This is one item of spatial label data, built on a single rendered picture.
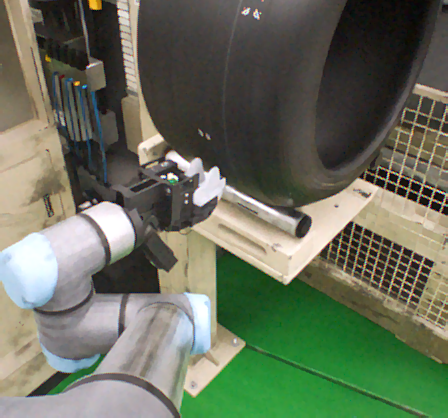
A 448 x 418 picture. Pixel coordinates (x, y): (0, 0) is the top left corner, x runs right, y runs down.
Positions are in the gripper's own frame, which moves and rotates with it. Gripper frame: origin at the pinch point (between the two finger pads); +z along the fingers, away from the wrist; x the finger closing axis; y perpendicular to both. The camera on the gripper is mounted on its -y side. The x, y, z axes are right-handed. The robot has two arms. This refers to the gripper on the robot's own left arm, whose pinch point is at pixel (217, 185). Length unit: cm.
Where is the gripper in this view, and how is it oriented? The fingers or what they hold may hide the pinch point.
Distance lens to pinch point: 79.2
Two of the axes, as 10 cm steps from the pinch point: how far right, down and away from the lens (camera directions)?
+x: -7.6, -4.1, 5.1
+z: 6.5, -3.7, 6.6
